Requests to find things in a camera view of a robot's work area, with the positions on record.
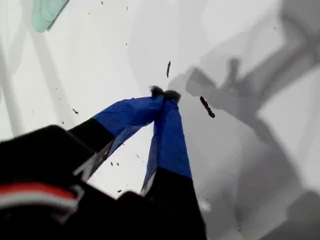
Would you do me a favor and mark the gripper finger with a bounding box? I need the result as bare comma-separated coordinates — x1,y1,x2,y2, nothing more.
140,90,208,240
68,86,165,180

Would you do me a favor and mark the pale green T-shirt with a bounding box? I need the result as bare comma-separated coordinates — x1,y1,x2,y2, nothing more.
31,0,71,33

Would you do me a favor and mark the red white servo wire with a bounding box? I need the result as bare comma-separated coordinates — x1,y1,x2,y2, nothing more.
0,181,80,215

